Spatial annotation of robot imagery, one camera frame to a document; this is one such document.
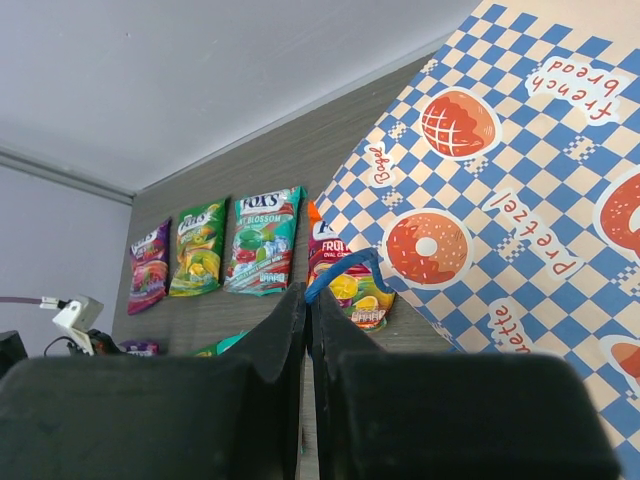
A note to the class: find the green yellow candy packet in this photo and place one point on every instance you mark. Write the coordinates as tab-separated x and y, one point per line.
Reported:
199	249

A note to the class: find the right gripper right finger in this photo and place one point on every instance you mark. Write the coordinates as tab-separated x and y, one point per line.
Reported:
383	415

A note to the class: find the orange fruit candy packet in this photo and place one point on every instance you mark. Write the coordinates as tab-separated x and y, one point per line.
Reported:
354	289

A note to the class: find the teal mint candy packet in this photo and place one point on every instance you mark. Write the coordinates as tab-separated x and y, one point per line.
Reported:
263	242

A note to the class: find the purple candy snack packet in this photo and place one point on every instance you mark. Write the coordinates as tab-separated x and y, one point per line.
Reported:
150	266

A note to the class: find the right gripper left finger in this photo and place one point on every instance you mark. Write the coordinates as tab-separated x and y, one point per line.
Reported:
232	416

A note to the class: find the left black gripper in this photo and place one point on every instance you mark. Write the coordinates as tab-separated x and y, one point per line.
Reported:
101	344

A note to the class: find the checkered paper bag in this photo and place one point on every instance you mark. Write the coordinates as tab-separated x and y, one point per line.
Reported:
524	129

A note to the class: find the left aluminium corner post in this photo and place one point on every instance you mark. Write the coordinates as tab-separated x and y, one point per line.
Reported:
31	166

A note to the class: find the green lime candy packet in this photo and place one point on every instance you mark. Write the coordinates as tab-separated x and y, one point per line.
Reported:
208	351

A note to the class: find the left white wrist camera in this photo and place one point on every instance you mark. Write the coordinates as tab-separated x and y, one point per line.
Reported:
74	319

